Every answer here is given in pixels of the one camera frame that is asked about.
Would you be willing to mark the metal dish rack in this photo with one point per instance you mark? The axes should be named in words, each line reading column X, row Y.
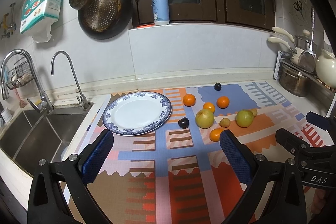
column 317, row 89

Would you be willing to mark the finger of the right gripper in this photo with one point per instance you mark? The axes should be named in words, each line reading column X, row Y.
column 319, row 121
column 290, row 142

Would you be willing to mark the small yellow fruit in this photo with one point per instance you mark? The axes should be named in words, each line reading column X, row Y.
column 225, row 122
column 254, row 112

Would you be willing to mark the orange tangerine small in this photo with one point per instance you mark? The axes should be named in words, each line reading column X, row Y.
column 209, row 106

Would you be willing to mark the stainless steel sink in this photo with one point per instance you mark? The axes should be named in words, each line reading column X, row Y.
column 34, row 136

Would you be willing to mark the colourful patterned foam mat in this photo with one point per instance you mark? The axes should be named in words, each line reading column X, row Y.
column 176, row 175

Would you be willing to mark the blue white porcelain plate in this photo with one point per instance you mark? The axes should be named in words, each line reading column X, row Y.
column 137, row 113

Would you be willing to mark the white ceramic teapot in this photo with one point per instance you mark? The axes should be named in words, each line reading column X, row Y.
column 326, row 68

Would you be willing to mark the teal tissue paper pack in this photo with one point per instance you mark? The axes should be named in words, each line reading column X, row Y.
column 37, row 17

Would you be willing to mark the black wire basket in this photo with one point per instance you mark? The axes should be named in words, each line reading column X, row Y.
column 20, row 75

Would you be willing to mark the metal skimmer ladle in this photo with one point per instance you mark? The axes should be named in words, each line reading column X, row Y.
column 307, row 58

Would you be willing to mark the black frying pan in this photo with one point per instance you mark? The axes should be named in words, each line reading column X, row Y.
column 117, row 26

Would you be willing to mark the slim chrome water faucet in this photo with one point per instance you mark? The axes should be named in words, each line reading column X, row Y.
column 68, row 70

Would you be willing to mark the dark plum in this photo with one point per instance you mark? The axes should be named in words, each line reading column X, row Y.
column 218, row 86
column 184, row 123

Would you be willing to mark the copper perforated strainer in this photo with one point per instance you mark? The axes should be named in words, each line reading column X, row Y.
column 100, row 15

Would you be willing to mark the black scissors on wall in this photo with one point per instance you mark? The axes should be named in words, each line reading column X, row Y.
column 298, row 7

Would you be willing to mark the cream pan handle upper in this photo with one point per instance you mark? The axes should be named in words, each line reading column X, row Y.
column 283, row 32

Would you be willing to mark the green apple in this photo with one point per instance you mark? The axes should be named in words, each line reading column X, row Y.
column 244, row 118
column 204, row 118

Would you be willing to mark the cream pan handle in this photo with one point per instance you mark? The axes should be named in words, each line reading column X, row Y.
column 277, row 40
column 283, row 32

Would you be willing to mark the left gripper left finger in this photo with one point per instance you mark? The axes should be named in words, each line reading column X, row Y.
column 47, row 203

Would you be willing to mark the blue white soap bottle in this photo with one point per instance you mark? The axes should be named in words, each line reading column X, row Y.
column 161, row 12

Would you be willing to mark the stainless steel pot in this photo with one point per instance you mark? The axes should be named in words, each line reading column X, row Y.
column 294, row 81

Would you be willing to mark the cream pan handle lower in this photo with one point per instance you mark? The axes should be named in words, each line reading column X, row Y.
column 277, row 40

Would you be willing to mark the tall chrome kitchen faucet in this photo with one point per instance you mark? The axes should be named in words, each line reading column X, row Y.
column 45, row 103

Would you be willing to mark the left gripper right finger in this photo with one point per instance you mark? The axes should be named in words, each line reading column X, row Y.
column 286, row 202

